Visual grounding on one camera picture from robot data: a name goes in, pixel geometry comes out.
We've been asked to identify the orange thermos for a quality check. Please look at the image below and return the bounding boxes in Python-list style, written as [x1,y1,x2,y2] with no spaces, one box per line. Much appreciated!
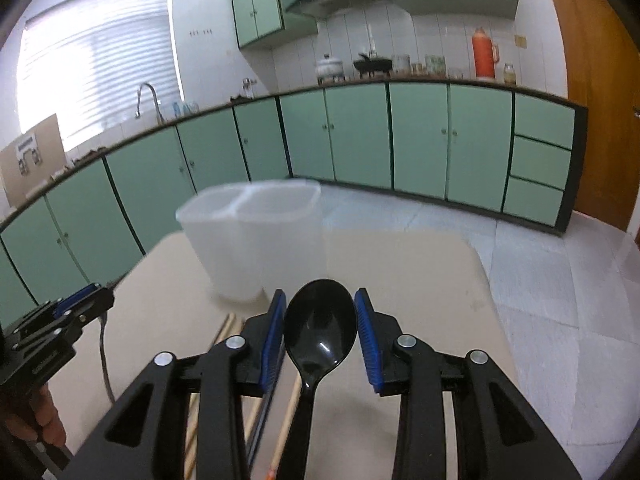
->
[472,27,500,80]

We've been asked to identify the chrome sink faucet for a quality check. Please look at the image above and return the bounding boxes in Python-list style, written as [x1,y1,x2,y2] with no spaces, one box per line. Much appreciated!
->
[134,81,165,125]

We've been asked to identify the black wok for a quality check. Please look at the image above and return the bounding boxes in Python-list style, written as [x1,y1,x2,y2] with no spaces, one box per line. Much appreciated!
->
[354,53,393,78]

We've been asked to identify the black plastic spoon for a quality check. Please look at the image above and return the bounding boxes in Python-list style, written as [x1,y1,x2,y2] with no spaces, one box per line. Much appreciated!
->
[277,278,357,479]

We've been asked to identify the left human hand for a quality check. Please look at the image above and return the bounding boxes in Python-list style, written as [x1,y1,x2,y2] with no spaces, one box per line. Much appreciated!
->
[1,384,66,448]

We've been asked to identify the red-handled bamboo chopstick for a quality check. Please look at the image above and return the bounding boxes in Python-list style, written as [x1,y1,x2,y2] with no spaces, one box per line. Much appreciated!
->
[266,377,302,480]

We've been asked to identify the cardboard box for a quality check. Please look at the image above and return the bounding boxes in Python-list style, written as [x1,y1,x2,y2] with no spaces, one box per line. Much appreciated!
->
[1,115,67,208]

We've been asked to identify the plain bamboo chopstick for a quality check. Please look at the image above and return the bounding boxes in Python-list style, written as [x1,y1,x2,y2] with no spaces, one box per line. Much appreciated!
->
[183,313,236,479]
[215,313,262,444]

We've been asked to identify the glass container on counter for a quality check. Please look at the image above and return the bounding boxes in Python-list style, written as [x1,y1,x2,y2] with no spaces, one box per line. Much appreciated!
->
[425,54,447,78]

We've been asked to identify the green lower kitchen cabinets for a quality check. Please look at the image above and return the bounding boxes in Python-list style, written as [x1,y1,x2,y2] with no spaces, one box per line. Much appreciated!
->
[1,80,588,324]

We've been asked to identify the window blinds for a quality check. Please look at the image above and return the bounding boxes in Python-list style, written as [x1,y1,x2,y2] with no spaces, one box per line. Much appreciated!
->
[16,0,183,150]

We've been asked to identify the brown wooden door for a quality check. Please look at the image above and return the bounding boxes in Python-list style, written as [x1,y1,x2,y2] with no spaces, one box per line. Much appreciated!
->
[552,0,639,231]

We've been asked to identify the glass jar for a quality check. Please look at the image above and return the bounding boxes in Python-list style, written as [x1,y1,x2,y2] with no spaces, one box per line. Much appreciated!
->
[503,63,518,86]

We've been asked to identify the white plastic utensil holder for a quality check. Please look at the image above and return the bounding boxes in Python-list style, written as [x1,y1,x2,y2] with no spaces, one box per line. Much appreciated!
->
[176,179,326,302]

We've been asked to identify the white cooking pot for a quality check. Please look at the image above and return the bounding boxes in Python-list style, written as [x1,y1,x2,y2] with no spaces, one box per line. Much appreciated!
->
[314,54,345,84]

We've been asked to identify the black cable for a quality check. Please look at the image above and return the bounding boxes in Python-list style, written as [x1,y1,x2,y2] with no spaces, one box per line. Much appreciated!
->
[98,311,117,404]

